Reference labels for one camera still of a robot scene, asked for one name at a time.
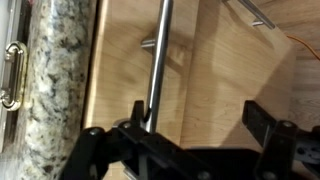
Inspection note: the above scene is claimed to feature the light wooden drawer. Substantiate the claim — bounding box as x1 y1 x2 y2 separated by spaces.
83 0 201 180

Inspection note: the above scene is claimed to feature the silver cabinet door handle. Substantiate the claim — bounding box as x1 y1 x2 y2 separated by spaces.
221 0 277 31

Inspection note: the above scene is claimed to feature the orange extension cable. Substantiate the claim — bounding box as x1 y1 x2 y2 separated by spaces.
285 34 320 62

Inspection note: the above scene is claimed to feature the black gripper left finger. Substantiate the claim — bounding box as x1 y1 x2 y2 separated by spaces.
59 99 159 180

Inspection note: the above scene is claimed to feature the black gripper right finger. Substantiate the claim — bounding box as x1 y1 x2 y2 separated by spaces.
241 99 320 180

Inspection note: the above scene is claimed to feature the silver bar drawer handle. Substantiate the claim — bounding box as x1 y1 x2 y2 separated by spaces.
140 0 175 135

